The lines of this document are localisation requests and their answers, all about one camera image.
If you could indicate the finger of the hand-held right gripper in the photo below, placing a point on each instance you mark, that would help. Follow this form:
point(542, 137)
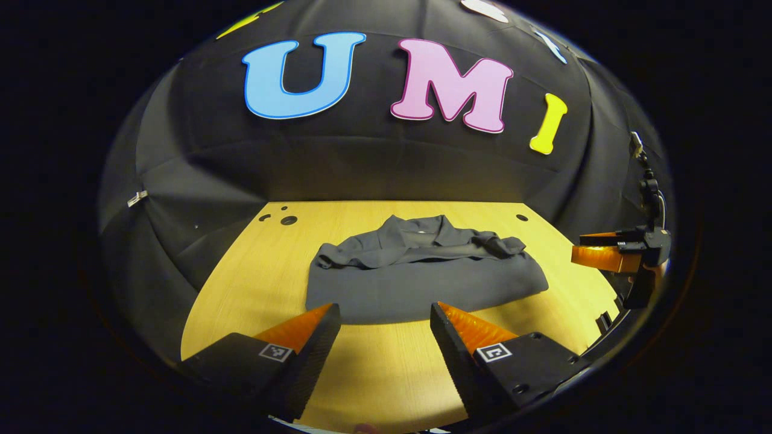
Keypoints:
point(609, 239)
point(606, 258)

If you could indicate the white clothes clip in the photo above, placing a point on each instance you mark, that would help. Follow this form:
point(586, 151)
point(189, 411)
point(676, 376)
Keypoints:
point(137, 198)

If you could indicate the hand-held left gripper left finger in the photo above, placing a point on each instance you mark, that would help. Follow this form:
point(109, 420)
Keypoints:
point(313, 361)

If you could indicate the grey polo shirt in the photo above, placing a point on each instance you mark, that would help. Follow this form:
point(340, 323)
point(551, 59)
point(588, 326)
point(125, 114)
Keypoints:
point(422, 283)

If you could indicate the black backdrop cloth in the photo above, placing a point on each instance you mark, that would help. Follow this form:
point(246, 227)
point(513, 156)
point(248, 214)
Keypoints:
point(374, 163)

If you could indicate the grey table edge bracket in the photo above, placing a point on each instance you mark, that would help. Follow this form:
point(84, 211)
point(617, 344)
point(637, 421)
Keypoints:
point(604, 322)

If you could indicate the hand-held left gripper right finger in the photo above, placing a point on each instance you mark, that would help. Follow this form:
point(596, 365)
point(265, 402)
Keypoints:
point(461, 367)

